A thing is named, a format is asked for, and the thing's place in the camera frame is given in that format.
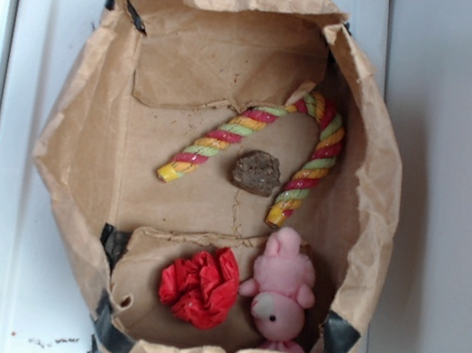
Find pink plush pig toy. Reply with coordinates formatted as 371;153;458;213
239;227;316;353

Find brown paper bag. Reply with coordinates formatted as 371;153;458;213
33;0;402;353

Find brown rock lump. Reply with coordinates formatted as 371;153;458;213
230;150;281;197

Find multicolour twisted rope toy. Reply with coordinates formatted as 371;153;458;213
156;91;345;228

